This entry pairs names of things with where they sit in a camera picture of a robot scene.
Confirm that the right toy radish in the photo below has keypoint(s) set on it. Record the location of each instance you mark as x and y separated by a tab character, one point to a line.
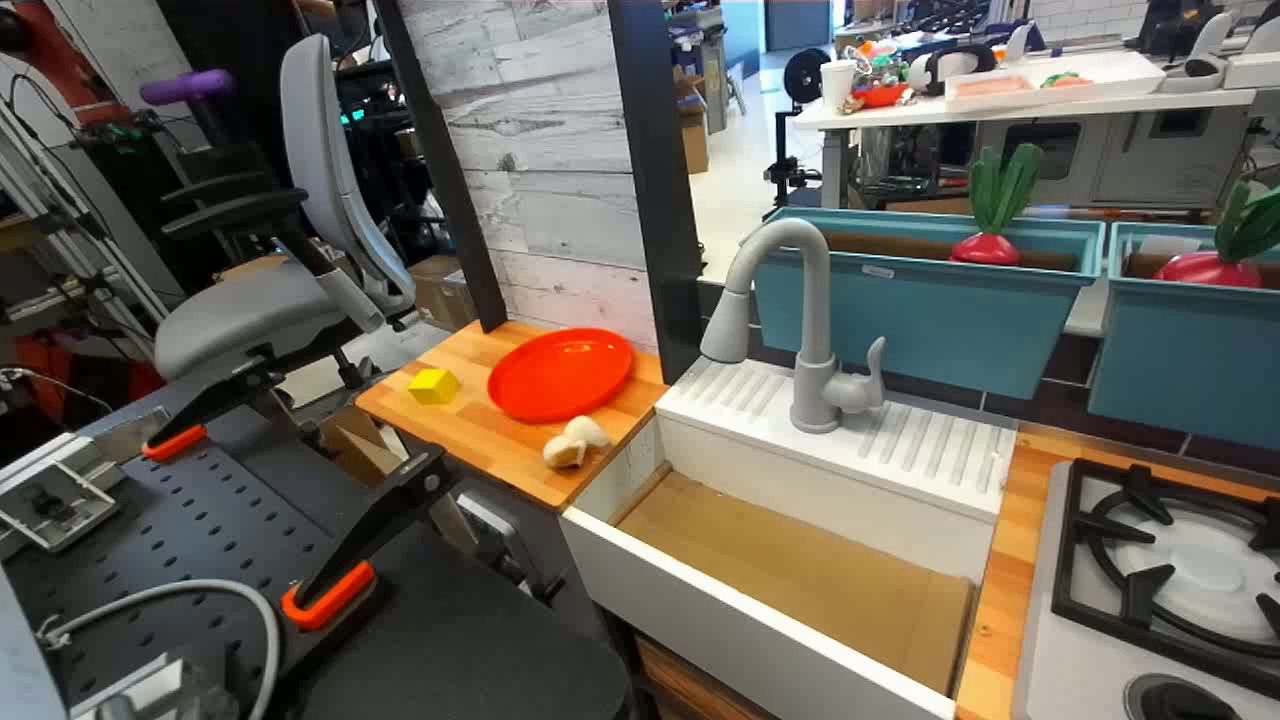
1246	230

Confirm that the teal planter box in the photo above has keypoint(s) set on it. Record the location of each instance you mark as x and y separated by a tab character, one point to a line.
1187	359
967	324

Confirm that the right teal planter box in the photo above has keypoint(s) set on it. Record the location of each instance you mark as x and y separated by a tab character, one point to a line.
1187	359

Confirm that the cream toy mushroom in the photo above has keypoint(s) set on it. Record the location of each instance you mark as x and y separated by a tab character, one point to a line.
574	446

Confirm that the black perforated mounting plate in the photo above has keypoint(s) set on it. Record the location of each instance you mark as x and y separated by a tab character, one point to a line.
240	517

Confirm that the left toy radish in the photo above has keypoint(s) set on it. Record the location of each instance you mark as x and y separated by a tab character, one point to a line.
996	193

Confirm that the yellow toy cube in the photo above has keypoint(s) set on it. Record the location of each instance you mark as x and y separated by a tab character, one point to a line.
435	385

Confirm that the near black orange clamp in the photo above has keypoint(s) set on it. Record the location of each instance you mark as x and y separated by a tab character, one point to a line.
351	572

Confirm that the black orange clamp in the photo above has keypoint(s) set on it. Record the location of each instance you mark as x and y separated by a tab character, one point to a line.
351	572
189	426

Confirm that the grey toy kitchen tap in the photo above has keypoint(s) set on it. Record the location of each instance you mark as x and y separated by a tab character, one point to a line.
823	392

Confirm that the left teal planter box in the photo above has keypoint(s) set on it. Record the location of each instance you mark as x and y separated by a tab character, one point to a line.
967	324

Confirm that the orange round plate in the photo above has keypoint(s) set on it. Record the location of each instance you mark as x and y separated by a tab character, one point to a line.
561	372

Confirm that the wooden countertop board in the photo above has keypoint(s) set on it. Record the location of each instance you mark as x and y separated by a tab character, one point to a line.
490	440

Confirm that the black stove burner grate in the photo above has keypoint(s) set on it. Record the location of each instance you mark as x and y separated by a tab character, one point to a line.
1152	579

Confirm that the white toy sink basin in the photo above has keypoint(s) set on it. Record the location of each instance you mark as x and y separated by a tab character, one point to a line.
823	579

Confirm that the black stove knob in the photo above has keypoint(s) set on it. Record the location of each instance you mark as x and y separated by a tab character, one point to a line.
1167	699

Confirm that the white background table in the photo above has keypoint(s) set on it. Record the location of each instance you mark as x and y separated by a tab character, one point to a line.
1146	137

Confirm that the far black orange clamp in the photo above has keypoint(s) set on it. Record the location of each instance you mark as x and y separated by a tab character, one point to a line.
189	426

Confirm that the grey office chair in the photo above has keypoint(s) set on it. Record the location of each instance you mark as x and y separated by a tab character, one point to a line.
338	277

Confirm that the toy radish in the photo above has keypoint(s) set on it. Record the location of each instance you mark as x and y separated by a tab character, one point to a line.
1246	230
996	193

